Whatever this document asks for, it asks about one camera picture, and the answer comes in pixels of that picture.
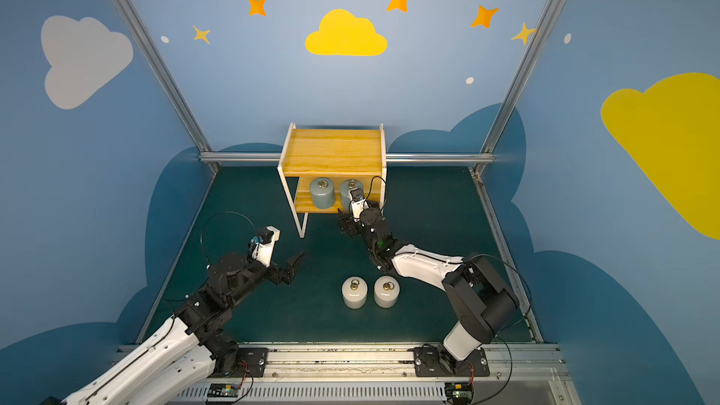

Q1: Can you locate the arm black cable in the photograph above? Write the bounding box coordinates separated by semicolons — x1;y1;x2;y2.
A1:
364;175;389;209
199;211;259;271

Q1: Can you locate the right controller board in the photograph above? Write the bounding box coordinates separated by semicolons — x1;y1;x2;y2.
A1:
444;382;474;405

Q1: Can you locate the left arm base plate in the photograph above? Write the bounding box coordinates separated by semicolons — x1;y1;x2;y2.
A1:
212;347;269;378

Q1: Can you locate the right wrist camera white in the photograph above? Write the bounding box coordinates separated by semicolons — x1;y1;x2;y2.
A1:
348;187;367;222

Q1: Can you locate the left controller board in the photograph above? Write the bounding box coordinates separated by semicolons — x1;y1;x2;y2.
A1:
204;382;242;404

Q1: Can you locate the rear aluminium frame bar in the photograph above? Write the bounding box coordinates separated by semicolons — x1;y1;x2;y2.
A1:
199;152;495;165

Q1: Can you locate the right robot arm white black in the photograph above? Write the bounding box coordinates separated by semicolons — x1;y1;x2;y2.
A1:
339;207;521;362

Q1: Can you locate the aluminium frame post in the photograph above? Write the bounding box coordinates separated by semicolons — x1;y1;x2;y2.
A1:
472;0;567;178
111;0;212;153

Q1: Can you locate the white tea canister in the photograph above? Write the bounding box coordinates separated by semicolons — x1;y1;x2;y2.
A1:
373;276;401;309
341;277;368;309

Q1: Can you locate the left aluminium frame post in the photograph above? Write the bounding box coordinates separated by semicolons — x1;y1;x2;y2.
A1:
111;0;212;153

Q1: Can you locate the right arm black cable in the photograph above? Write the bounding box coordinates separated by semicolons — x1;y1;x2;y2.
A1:
364;175;389;209

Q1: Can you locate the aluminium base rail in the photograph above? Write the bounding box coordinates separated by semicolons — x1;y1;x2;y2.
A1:
162;343;581;404

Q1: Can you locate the right aluminium frame post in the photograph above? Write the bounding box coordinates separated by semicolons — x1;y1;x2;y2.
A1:
472;0;567;178

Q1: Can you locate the wooden two-tier shelf white frame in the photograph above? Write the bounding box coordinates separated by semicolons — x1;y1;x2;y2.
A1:
277;123;387;238

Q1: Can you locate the controller board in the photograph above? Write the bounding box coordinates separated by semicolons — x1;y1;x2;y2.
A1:
204;382;242;404
444;382;474;405

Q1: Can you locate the grey-blue tea canister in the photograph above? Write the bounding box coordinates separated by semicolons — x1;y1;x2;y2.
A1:
309;177;336;210
339;179;364;211

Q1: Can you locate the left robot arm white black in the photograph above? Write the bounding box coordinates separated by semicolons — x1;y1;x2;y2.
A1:
42;252;306;404

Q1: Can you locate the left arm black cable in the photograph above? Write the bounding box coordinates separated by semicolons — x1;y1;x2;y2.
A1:
199;211;259;271

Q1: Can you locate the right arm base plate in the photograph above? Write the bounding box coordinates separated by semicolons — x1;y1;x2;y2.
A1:
412;344;491;378

